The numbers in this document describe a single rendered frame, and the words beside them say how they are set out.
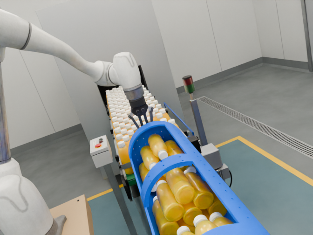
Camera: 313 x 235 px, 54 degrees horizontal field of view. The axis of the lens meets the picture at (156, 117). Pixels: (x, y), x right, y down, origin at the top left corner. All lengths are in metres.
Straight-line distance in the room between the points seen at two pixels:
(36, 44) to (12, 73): 4.60
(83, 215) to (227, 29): 5.50
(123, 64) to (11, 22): 0.48
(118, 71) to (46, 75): 4.36
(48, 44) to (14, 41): 0.12
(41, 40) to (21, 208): 0.56
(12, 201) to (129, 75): 0.67
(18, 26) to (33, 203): 0.58
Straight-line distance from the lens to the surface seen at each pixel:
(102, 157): 1.72
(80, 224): 1.23
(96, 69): 1.43
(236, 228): 0.74
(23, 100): 5.78
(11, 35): 1.10
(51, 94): 5.72
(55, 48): 1.18
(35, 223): 1.15
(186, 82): 1.94
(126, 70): 1.34
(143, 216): 2.25
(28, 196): 1.12
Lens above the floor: 1.72
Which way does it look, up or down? 19 degrees down
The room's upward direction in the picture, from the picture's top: 17 degrees counter-clockwise
